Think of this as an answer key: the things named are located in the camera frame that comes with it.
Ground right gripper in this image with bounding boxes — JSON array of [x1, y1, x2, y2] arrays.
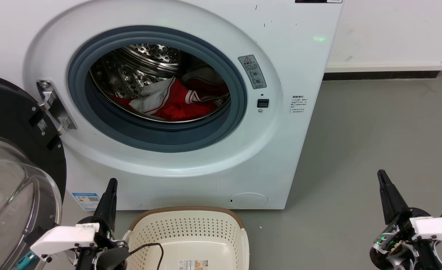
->
[[369, 170, 442, 270]]

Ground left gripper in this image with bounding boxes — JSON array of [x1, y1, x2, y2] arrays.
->
[[75, 178, 130, 270]]

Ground red garment with white trim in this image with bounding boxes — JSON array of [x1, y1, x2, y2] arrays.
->
[[110, 77, 231, 121]]

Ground cream perforated laundry basket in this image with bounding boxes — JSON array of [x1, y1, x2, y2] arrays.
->
[[123, 206, 250, 270]]

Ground printed paper product label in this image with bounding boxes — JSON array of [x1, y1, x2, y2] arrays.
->
[[179, 259, 209, 270]]

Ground perforated steel washer drum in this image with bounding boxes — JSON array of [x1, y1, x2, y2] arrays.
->
[[90, 44, 231, 122]]

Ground black washer door with glass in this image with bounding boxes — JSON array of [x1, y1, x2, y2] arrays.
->
[[0, 72, 67, 270]]

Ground blue white energy label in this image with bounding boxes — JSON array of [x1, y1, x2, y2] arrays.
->
[[72, 193, 101, 210]]

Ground grey rubber door gasket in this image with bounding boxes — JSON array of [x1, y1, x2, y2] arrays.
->
[[68, 25, 248, 153]]

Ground white front-load washing machine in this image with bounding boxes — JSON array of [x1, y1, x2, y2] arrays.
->
[[0, 0, 343, 210]]

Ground metal door hinge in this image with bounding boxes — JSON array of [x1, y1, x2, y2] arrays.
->
[[36, 79, 78, 135]]

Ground small printed text label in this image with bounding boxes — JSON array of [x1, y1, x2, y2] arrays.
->
[[289, 94, 308, 114]]

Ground round drain filter cover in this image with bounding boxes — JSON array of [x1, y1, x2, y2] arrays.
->
[[229, 192, 269, 209]]

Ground dark grey garment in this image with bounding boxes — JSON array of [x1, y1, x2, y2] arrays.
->
[[180, 67, 226, 86]]

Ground grey warning sticker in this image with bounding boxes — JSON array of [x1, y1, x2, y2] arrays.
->
[[238, 55, 267, 90]]

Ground thin black cable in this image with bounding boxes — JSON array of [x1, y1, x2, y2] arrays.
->
[[128, 243, 164, 270]]

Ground black wall baseboard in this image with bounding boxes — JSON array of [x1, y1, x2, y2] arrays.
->
[[323, 70, 440, 81]]

